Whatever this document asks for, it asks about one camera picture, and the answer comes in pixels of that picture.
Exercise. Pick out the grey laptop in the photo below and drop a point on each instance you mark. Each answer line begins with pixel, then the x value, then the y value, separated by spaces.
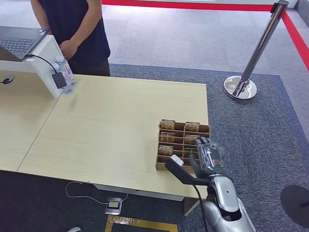
pixel 16 43

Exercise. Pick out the person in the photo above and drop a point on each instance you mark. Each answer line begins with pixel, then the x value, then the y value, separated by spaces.
pixel 67 16

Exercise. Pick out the metal floor socket box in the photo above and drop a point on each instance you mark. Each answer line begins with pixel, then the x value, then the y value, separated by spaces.
pixel 113 206

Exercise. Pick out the white laptop stand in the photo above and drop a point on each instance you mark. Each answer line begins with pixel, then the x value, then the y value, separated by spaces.
pixel 46 54

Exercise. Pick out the chrome stanchion base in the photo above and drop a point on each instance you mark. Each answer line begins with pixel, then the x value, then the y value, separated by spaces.
pixel 230 85

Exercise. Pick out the person's right forearm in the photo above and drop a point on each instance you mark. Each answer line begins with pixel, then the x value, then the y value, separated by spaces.
pixel 39 16

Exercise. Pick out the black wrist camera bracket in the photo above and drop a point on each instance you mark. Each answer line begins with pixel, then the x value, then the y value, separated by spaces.
pixel 183 174

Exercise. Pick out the small black desk object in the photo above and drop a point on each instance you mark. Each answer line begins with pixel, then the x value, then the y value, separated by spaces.
pixel 8 79

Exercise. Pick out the red barrier belt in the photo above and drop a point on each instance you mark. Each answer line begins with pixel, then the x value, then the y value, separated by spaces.
pixel 295 36
pixel 193 5

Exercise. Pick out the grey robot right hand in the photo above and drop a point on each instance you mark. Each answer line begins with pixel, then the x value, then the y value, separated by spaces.
pixel 209 160

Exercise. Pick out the dark blue-grey floor rug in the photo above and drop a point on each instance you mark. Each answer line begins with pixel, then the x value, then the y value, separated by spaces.
pixel 253 144

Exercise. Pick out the small white floor object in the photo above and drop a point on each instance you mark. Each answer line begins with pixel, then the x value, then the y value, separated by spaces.
pixel 74 229

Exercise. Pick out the chrome stanchion post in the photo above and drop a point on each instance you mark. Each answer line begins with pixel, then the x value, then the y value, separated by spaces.
pixel 261 48

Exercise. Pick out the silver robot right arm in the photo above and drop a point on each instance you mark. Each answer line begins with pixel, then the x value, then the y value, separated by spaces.
pixel 225 198

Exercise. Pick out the grey desk underframe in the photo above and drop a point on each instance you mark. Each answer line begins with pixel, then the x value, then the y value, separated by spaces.
pixel 145 193

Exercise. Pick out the person's left hand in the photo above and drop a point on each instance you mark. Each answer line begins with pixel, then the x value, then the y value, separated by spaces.
pixel 68 49

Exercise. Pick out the wooden card holder box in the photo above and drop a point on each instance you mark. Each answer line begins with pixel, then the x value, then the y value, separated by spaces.
pixel 178 141

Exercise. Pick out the clear water bottle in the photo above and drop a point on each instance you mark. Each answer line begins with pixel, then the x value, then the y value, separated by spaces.
pixel 67 89
pixel 68 72

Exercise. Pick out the black round floor base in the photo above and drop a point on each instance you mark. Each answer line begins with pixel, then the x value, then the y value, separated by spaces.
pixel 294 205

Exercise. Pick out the black power adapter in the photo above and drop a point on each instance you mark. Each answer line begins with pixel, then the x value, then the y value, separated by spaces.
pixel 59 80

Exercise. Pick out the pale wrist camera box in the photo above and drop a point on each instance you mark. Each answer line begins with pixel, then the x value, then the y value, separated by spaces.
pixel 177 160

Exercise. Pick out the yellow framed floor mat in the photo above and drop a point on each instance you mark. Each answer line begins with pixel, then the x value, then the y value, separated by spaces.
pixel 139 222

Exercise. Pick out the person's left forearm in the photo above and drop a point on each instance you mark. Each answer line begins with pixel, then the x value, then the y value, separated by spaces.
pixel 87 25

